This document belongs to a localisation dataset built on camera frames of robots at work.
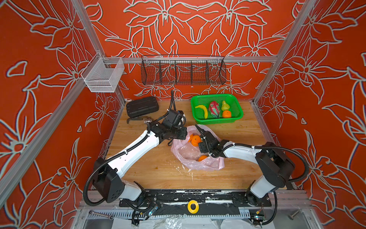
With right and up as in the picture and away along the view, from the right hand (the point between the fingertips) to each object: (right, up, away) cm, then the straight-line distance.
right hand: (204, 141), depth 92 cm
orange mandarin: (+18, +18, +11) cm, 28 cm away
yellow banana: (+3, +21, +17) cm, 27 cm away
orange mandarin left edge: (-9, +2, -1) cm, 10 cm away
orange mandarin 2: (-6, +1, -2) cm, 7 cm away
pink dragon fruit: (+9, +22, +11) cm, 26 cm away
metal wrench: (-50, -32, -24) cm, 64 cm away
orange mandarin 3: (-3, -8, -9) cm, 12 cm away
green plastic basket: (-1, +17, +18) cm, 24 cm away
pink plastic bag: (-11, -8, -3) cm, 14 cm away
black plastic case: (-48, +24, +18) cm, 57 cm away
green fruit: (+19, +24, +15) cm, 34 cm away
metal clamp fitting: (-42, +14, +15) cm, 47 cm away
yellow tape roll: (-9, -29, -24) cm, 39 cm away
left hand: (-13, +9, -15) cm, 21 cm away
